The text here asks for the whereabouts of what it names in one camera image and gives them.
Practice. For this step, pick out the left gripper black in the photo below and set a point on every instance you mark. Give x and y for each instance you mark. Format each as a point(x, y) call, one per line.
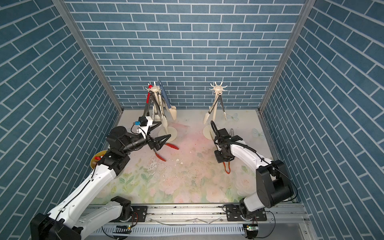
point(155, 145)

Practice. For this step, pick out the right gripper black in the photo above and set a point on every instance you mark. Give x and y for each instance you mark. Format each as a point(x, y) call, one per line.
point(219, 158)

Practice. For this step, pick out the steel tongs red handles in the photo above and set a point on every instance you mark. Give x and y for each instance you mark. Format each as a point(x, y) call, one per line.
point(227, 167)

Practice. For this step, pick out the red tip grey tongs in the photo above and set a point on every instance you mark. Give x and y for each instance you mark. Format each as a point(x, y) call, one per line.
point(166, 148)

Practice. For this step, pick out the red ring steel tongs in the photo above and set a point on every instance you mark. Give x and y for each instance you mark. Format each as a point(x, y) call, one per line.
point(148, 102)

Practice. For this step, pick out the blue wooden tip tongs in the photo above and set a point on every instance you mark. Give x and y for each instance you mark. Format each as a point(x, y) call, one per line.
point(171, 109)

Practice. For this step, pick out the cream silicone steel tongs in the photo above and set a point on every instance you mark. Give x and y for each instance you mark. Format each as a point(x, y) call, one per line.
point(159, 114)

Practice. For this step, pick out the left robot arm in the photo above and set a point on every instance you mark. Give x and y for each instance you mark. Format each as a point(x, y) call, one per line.
point(64, 221)

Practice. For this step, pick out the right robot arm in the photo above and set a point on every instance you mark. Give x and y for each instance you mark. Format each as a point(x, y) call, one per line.
point(273, 184)

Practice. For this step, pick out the cream utensil rack left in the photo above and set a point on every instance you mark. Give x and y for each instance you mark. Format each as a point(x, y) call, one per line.
point(169, 130)

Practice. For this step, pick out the cream utensil rack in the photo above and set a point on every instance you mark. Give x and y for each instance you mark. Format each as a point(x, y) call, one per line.
point(169, 130)
point(218, 90)

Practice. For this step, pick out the cream utensil rack right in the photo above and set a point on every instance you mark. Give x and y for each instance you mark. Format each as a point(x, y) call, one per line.
point(218, 90)

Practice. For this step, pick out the yellow bowl with items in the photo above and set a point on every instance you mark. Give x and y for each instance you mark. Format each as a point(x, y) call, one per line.
point(97, 157)

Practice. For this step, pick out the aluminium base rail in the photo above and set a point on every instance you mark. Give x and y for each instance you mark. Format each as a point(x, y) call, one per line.
point(211, 221)

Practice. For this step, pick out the aluminium corner post left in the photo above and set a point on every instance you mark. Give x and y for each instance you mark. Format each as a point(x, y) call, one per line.
point(76, 32)

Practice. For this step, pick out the aluminium corner post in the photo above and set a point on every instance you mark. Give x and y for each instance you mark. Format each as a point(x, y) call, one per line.
point(76, 32)
point(287, 51)

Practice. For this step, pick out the aluminium corner post right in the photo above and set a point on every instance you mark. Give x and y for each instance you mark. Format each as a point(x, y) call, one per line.
point(287, 51)

